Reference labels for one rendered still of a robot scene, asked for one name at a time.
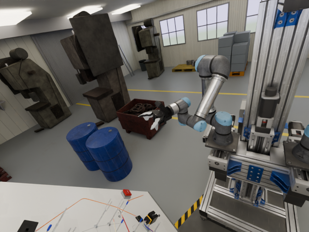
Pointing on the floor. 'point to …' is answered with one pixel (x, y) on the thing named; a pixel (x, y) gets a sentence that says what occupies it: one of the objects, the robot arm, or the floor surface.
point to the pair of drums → (101, 150)
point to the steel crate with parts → (129, 110)
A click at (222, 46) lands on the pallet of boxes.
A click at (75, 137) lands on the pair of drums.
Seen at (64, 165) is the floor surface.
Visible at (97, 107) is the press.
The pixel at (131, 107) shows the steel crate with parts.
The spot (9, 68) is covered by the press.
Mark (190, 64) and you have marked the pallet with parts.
